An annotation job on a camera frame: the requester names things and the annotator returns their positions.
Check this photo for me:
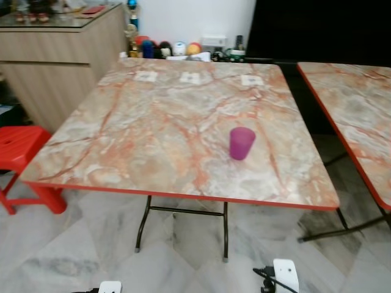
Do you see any marble pattern folding table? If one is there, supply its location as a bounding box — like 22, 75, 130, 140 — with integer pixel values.
20, 57, 340, 262
297, 62, 391, 243

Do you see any black screen panel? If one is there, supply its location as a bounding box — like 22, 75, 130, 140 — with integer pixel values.
246, 0, 391, 66

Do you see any purple plastic cup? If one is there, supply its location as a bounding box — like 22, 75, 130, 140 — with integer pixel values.
229, 127, 256, 161

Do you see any white paper square label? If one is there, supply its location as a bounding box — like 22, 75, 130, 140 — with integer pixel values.
241, 74, 264, 87
134, 71, 159, 82
180, 73, 203, 85

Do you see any orange yellow ball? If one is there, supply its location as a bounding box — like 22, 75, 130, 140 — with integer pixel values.
186, 42, 202, 57

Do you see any blue cylinder toy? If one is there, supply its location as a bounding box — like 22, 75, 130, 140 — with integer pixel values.
142, 40, 155, 59

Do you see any gold trophy with blue ball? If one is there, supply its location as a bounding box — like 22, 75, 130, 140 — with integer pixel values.
125, 0, 141, 58

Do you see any red flat case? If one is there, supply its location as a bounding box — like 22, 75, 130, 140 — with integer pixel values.
80, 5, 106, 15

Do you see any wooden cabinet with glass top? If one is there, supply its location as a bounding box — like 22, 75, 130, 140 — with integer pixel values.
0, 2, 128, 133

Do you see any red plastic stool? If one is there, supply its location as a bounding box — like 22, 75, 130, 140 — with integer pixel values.
0, 126, 67, 215

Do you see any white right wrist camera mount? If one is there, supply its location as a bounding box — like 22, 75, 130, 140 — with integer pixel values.
273, 259, 300, 293

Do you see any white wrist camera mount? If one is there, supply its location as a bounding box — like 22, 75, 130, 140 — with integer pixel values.
98, 281, 123, 293
273, 259, 300, 293

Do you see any white wall socket box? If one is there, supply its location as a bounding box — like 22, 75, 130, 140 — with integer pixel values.
201, 36, 227, 49

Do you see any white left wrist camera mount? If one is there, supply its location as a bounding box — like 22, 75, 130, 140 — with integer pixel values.
98, 281, 123, 293

